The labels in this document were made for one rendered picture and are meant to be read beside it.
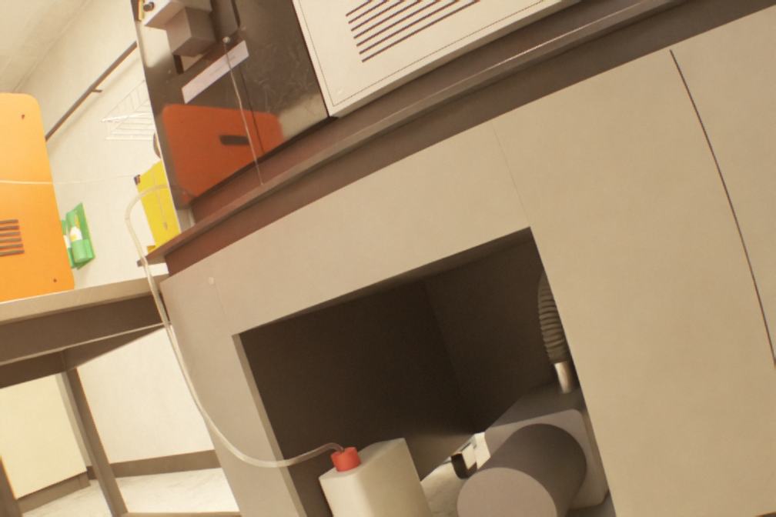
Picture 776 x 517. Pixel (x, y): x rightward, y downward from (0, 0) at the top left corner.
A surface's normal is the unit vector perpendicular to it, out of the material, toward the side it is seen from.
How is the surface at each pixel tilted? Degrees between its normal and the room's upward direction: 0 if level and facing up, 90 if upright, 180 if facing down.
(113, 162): 90
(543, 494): 90
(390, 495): 90
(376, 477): 90
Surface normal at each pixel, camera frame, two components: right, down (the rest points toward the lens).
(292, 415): 0.82, -0.29
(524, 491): -0.48, 0.13
